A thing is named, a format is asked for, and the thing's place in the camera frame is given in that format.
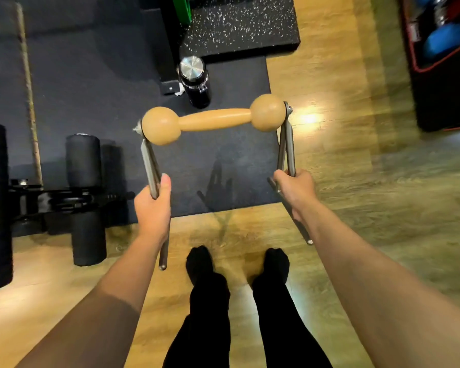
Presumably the wooden roller with metal handles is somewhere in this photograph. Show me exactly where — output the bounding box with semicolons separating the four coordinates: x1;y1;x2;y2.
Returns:
133;94;314;271

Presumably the person's left forearm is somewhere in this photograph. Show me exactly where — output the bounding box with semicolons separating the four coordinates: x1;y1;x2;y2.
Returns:
15;232;171;368

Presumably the person's right hand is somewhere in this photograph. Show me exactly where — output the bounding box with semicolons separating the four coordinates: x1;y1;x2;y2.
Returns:
273;169;318;223

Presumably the short black foam roller pad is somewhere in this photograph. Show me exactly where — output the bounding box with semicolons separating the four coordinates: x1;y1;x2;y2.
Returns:
65;133;102;188

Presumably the blue dumbbell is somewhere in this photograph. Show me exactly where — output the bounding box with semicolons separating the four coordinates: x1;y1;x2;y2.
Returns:
423;22;460;60

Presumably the person's left leg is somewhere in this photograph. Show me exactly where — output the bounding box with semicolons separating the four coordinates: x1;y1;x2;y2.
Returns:
163;246;231;368

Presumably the green band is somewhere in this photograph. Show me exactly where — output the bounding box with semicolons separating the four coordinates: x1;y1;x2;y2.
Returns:
171;0;192;26

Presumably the black storage box red trim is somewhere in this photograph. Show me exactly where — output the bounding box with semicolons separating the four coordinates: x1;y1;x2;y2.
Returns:
398;0;460;133

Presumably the long wooden stick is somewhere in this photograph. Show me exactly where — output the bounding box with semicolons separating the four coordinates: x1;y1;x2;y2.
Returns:
15;2;44;187

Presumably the black bottle with steel lid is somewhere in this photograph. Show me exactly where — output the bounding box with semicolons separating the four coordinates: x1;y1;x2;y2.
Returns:
177;56;211;109

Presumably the person's left hand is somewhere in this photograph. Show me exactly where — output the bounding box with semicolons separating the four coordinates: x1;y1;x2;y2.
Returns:
134;173;172;245

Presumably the speckled black rubber tile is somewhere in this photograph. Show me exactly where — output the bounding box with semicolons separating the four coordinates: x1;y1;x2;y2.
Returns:
179;0;301;59

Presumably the person's right leg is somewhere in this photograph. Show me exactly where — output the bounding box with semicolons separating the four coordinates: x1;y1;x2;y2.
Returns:
252;248;332;368

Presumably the black machine base post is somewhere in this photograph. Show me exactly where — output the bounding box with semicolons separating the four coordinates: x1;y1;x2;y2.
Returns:
138;0;185;97

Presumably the person's leg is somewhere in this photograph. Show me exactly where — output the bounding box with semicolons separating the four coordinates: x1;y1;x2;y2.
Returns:
163;246;231;368
252;248;332;368

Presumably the long black foam roller pad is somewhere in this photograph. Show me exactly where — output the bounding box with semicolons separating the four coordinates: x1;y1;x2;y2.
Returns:
70;210;107;267

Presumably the dark floor mat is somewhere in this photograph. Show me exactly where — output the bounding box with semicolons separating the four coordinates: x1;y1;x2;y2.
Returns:
0;0;281;220

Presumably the person's right forearm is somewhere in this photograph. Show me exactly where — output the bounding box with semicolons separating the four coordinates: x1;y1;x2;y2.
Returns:
298;205;460;368

